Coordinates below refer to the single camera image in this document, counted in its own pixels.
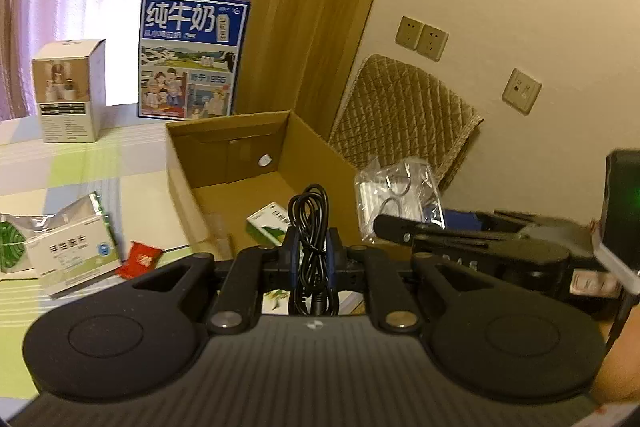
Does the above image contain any clear plastic bag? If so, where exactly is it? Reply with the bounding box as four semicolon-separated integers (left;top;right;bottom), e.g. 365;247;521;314
354;159;446;244

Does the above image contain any person's right forearm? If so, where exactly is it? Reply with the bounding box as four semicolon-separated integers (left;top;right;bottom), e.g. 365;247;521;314
594;297;640;404

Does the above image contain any black cable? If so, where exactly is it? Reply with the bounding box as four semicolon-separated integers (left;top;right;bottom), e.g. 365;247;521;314
287;184;342;319

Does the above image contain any green white medicine box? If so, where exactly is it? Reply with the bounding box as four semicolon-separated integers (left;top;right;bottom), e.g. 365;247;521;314
246;202;293;249

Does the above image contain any red snack packet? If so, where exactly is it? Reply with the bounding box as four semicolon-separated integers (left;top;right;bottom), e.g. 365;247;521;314
118;241;166;280

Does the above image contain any beige wall socket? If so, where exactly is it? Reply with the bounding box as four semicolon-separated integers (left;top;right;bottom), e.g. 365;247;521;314
502;68;542;116
395;16;424;50
417;24;449;62

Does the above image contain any checked tablecloth desktop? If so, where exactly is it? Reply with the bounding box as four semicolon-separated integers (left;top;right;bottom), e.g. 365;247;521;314
0;116;221;400

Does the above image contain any quilted beige chair back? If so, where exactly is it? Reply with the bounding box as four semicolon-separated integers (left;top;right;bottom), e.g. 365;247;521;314
330;54;484;194

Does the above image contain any brown cardboard box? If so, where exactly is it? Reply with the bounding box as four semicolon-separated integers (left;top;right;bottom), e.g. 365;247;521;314
165;109;416;260

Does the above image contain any silver green foil pouch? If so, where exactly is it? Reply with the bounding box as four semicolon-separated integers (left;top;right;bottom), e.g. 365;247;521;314
0;192;118;278

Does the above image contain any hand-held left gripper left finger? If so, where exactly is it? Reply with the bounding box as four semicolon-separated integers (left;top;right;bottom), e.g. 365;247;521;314
131;227;301;335

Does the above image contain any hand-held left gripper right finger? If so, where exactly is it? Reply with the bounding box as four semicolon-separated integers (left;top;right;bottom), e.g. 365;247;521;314
327;227;501;335

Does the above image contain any wooden door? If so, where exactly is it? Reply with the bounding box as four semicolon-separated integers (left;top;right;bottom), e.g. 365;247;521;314
225;0;401;142

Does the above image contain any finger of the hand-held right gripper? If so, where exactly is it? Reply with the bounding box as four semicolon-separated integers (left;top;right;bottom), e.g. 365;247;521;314
374;213;506;244
425;207;592;236

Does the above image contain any white product box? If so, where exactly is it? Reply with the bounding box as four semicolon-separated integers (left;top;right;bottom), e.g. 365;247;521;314
31;38;107;144

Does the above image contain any blue illustrated milk carton box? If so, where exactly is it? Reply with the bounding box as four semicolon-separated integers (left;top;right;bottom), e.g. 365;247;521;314
137;0;251;120

